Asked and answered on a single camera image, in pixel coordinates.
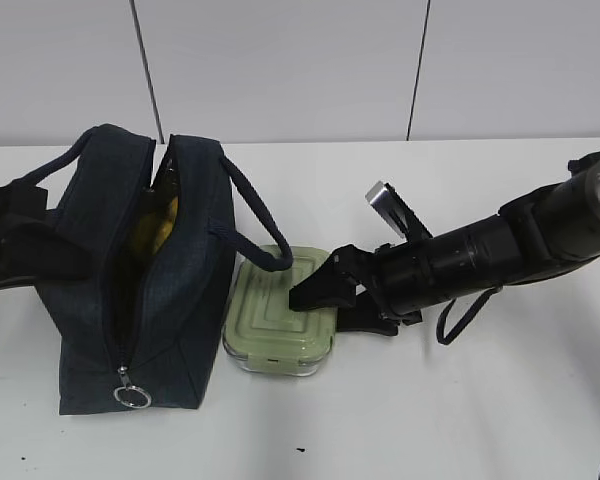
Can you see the dark blue fabric lunch bag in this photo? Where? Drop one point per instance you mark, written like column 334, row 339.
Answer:
column 144, row 332

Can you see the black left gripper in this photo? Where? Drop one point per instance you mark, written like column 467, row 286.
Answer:
column 29, row 249

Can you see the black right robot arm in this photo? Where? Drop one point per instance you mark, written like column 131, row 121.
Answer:
column 547, row 233

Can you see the green cucumber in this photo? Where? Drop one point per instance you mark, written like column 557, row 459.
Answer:
column 164, row 189

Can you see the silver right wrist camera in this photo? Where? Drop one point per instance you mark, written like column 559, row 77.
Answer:
column 384, row 199

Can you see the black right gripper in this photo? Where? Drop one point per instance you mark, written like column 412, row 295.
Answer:
column 348, row 279

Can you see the yellow pear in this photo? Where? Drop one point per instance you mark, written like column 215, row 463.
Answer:
column 153, row 228

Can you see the green lidded glass food container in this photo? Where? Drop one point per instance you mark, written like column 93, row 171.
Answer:
column 262, row 334

